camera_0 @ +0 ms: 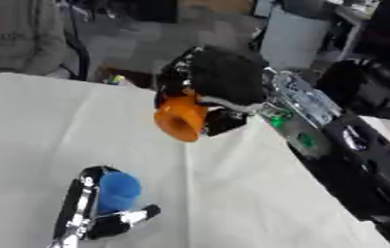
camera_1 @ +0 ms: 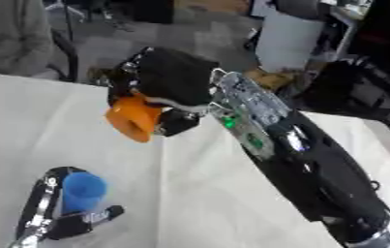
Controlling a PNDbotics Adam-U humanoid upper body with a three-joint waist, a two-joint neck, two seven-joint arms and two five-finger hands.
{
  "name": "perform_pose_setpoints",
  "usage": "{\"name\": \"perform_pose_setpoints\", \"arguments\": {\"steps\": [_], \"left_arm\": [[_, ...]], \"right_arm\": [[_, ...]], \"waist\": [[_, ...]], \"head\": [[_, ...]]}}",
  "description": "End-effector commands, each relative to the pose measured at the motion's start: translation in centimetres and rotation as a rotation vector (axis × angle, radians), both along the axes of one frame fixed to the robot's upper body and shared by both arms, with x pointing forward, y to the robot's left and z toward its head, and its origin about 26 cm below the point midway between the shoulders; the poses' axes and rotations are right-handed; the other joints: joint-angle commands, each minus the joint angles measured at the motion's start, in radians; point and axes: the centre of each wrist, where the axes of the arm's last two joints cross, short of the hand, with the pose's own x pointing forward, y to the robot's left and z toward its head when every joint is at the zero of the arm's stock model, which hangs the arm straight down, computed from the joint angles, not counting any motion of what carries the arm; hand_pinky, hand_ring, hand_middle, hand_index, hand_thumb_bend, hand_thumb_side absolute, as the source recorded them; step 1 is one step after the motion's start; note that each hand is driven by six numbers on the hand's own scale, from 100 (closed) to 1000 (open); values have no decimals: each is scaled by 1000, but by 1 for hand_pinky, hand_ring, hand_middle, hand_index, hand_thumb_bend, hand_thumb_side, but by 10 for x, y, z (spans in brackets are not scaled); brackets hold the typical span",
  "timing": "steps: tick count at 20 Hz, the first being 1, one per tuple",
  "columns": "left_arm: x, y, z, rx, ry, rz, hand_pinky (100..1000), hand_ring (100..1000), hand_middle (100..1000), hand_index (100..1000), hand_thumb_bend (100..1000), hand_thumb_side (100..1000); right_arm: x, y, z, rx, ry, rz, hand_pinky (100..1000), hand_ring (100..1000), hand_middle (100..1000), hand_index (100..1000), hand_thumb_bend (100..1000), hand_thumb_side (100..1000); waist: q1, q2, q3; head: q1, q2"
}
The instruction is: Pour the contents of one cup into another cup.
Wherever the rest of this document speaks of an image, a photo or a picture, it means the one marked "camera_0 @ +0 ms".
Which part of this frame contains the blue cup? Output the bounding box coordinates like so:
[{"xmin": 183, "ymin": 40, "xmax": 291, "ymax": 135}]
[{"xmin": 94, "ymin": 170, "xmax": 144, "ymax": 216}]

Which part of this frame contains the white cabinet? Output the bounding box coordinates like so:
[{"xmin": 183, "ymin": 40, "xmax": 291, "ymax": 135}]
[{"xmin": 258, "ymin": 5, "xmax": 334, "ymax": 71}]

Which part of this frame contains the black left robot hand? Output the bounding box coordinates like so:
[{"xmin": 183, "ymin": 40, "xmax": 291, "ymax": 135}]
[{"xmin": 45, "ymin": 165, "xmax": 165, "ymax": 248}]

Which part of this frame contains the orange cup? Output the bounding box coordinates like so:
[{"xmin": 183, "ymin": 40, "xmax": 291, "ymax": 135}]
[{"xmin": 152, "ymin": 92, "xmax": 210, "ymax": 143}]

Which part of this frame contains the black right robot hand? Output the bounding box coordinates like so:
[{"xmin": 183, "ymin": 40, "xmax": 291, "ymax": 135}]
[{"xmin": 154, "ymin": 45, "xmax": 273, "ymax": 138}]

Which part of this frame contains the white desk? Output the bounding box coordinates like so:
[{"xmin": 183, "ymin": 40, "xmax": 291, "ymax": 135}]
[{"xmin": 328, "ymin": 0, "xmax": 383, "ymax": 62}]

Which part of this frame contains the small green yellow object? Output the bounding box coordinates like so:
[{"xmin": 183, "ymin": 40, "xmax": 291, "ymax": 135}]
[{"xmin": 103, "ymin": 74, "xmax": 131, "ymax": 87}]

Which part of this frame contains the black office chair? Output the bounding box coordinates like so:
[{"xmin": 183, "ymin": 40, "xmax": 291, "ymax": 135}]
[{"xmin": 315, "ymin": 59, "xmax": 377, "ymax": 109}]

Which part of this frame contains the person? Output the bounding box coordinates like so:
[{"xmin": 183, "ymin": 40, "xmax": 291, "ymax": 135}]
[{"xmin": 0, "ymin": 0, "xmax": 72, "ymax": 82}]

